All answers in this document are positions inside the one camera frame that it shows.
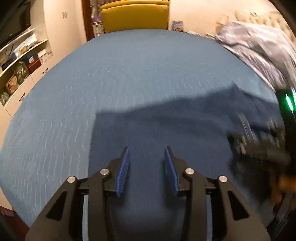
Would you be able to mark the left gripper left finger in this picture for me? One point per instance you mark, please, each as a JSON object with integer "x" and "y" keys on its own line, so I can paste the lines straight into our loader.
{"x": 62, "y": 217}

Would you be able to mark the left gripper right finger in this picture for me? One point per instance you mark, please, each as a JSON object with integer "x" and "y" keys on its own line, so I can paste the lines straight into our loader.
{"x": 232, "y": 217}

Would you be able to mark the dark blue denim jeans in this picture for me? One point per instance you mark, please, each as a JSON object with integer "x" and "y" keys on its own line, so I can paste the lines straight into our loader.
{"x": 196, "y": 129}

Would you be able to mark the blue quilted bed mattress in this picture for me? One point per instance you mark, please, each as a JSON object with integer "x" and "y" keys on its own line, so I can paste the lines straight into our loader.
{"x": 48, "y": 139}

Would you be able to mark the grey star pattern duvet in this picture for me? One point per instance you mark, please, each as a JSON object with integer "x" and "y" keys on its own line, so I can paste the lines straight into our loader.
{"x": 266, "y": 50}

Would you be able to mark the cream tufted headboard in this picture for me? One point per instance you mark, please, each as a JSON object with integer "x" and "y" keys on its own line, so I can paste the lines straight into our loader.
{"x": 272, "y": 18}

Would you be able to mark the small picture box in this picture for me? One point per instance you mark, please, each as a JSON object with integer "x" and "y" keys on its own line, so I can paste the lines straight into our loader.
{"x": 177, "y": 26}

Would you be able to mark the white wardrobe shelf unit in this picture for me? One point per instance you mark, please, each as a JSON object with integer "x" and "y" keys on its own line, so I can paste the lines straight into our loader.
{"x": 56, "y": 30}

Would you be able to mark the yellow leather armchair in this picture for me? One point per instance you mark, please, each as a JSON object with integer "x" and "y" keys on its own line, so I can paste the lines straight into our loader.
{"x": 135, "y": 16}

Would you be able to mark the black flat television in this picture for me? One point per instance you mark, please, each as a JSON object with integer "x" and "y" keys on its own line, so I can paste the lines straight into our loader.
{"x": 15, "y": 18}

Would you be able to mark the brown wooden door frame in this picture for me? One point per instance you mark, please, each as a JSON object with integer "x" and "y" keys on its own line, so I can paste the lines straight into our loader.
{"x": 89, "y": 18}

